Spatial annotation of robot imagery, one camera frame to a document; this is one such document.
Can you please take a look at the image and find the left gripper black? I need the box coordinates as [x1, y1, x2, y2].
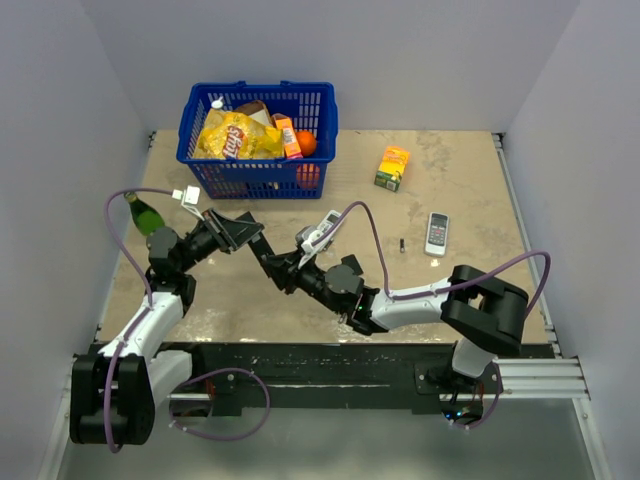
[178, 208, 263, 273]

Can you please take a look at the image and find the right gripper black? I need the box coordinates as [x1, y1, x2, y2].
[260, 250, 344, 316]

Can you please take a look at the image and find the black remote battery cover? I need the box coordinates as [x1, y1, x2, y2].
[341, 254, 363, 276]

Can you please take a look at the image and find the white remote control green screen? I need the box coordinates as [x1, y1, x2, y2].
[317, 210, 342, 251]

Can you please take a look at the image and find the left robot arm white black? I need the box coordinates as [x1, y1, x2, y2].
[69, 209, 264, 450]

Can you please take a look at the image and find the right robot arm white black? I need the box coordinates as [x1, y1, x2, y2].
[259, 252, 529, 393]

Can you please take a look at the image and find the white remote control dark keypad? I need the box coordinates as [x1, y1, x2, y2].
[424, 212, 449, 257]

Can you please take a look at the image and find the orange carton in basket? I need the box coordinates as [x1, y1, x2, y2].
[272, 113, 303, 159]

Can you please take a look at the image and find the orange fruit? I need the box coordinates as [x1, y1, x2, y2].
[296, 130, 317, 157]

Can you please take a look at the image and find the yellow Lays chips bag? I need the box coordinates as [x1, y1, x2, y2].
[192, 109, 284, 160]

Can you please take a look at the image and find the green glass bottle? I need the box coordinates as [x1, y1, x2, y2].
[123, 191, 165, 237]

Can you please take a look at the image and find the brown bread loaf bag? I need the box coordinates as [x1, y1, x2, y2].
[234, 100, 274, 126]

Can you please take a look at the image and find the yellow green juice carton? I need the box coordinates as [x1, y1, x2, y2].
[374, 146, 410, 193]

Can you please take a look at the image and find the white capped bottle in basket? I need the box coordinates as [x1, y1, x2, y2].
[211, 96, 226, 111]

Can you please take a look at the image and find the blue plastic shopping basket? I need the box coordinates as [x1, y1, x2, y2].
[176, 81, 339, 199]

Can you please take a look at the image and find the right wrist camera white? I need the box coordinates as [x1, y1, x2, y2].
[295, 226, 323, 269]

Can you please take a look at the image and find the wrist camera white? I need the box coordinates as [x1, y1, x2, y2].
[295, 226, 323, 269]
[171, 185, 204, 220]

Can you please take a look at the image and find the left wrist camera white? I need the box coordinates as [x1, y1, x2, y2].
[171, 185, 204, 220]

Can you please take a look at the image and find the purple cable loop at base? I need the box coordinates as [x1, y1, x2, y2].
[168, 368, 272, 442]

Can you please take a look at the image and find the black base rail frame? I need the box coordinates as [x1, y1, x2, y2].
[87, 339, 556, 416]

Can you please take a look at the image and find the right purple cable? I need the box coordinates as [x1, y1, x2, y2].
[304, 201, 553, 321]

